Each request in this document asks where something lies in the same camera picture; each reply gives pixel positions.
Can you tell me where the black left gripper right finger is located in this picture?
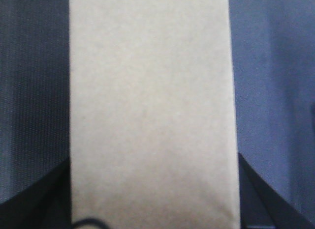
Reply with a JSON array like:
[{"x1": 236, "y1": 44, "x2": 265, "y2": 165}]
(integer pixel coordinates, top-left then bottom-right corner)
[{"x1": 238, "y1": 153, "x2": 314, "y2": 229}]

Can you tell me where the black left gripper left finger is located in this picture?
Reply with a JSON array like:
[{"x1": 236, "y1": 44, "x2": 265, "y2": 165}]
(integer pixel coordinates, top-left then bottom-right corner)
[{"x1": 0, "y1": 158, "x2": 71, "y2": 229}]

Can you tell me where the small brown cardboard package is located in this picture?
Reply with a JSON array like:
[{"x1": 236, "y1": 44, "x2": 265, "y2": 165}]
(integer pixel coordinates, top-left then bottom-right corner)
[{"x1": 69, "y1": 0, "x2": 240, "y2": 229}]

